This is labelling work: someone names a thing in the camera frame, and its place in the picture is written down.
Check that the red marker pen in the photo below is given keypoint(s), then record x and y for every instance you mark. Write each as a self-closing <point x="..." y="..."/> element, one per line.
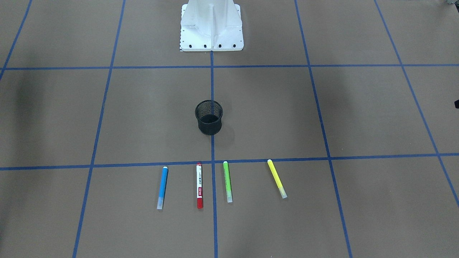
<point x="199" y="188"/>

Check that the green highlighter pen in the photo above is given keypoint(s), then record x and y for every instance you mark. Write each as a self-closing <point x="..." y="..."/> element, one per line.
<point x="227" y="178"/>

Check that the yellow highlighter pen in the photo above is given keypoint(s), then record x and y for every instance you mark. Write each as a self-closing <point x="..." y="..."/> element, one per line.
<point x="277" y="179"/>

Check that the blue marker pen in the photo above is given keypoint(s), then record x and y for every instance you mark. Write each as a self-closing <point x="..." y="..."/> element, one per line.
<point x="162" y="188"/>

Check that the black mesh pen cup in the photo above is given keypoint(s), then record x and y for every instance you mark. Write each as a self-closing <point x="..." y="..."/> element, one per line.
<point x="209" y="115"/>

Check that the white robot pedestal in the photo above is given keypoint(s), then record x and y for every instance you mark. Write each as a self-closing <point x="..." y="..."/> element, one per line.
<point x="211" y="25"/>

